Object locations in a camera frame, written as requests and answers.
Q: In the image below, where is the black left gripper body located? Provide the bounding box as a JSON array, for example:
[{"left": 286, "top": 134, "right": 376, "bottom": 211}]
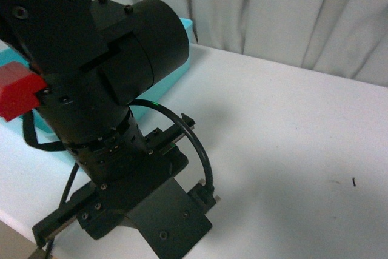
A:
[{"left": 32, "top": 113, "right": 222, "bottom": 247}]

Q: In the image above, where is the turquoise plastic storage bin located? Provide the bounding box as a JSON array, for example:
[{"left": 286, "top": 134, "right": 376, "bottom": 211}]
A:
[{"left": 0, "top": 17, "right": 193, "bottom": 160}]

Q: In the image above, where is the white pleated curtain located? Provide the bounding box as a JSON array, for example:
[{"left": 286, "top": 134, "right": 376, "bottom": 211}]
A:
[{"left": 114, "top": 0, "right": 387, "bottom": 86}]

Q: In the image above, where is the black left camera mount plate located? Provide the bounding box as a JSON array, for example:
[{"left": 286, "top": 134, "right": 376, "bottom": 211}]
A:
[{"left": 127, "top": 178, "right": 219, "bottom": 258}]

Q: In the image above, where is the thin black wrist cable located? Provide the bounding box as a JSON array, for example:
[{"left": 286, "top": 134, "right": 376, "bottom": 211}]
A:
[{"left": 22, "top": 110, "right": 66, "bottom": 153}]

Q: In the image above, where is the black left camera cable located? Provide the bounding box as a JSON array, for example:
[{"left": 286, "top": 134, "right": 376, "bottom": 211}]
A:
[{"left": 130, "top": 99, "right": 216, "bottom": 199}]

